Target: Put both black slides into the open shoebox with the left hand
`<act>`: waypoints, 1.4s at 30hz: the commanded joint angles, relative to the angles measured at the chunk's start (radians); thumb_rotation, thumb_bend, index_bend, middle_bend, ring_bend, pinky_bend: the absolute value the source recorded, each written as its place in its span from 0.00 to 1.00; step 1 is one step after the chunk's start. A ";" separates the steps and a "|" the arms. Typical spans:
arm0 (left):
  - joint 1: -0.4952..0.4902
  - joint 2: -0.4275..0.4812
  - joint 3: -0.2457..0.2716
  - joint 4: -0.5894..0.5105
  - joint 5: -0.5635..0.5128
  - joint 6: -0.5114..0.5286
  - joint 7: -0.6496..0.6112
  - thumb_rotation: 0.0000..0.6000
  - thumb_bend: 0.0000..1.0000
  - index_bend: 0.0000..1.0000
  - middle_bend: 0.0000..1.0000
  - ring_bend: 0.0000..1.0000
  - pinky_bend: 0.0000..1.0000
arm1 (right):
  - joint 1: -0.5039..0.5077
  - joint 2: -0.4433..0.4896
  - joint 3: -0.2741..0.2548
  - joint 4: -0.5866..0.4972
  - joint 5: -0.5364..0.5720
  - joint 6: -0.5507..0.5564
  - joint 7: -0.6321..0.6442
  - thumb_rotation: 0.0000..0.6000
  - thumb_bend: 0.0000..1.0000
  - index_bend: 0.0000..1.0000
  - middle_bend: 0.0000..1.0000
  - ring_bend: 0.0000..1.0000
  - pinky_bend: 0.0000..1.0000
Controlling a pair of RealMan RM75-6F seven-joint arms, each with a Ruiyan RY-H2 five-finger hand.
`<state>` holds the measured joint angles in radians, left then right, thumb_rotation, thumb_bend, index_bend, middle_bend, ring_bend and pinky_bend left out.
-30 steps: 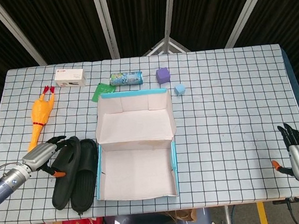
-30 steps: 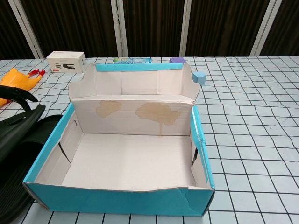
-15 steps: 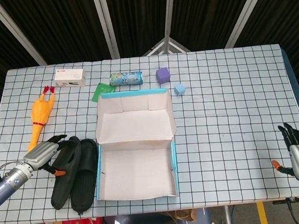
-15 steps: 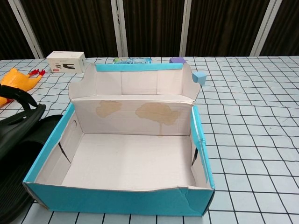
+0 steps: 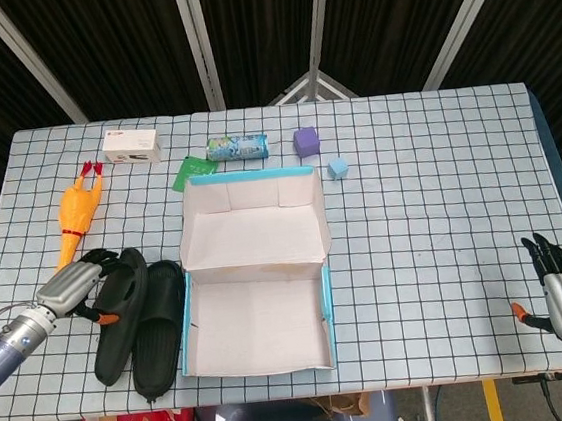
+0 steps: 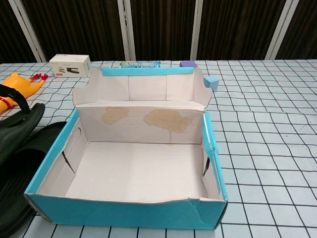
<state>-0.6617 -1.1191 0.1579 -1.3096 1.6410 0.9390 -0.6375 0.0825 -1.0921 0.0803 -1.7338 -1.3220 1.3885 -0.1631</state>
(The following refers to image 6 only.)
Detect blue green snack tube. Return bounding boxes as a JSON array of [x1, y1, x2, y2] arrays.
[[119, 60, 162, 69]]

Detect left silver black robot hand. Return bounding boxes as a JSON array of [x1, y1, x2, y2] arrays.
[[0, 83, 31, 112]]

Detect white metal frame post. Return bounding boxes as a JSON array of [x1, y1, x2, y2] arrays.
[[190, 0, 208, 60], [117, 0, 136, 61], [264, 0, 294, 60], [6, 0, 48, 62]]

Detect black slipper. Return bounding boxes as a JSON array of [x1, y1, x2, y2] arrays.
[[0, 103, 46, 166], [0, 121, 68, 238]]

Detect purple cube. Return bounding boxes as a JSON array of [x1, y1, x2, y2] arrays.
[[179, 60, 198, 68]]

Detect yellow rubber chicken toy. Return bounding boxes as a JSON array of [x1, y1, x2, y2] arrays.
[[0, 72, 50, 116]]

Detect checkered white tablecloth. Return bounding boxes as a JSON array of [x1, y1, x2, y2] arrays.
[[0, 59, 317, 238]]

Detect dark brown curtain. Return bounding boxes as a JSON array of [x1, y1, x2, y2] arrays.
[[0, 0, 317, 64]]

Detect light blue shoe box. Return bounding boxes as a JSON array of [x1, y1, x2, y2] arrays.
[[24, 66, 228, 224]]

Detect light blue cube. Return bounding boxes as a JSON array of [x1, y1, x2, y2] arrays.
[[203, 75, 220, 91]]

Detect white stapler carton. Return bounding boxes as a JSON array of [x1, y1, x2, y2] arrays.
[[49, 54, 91, 78]]

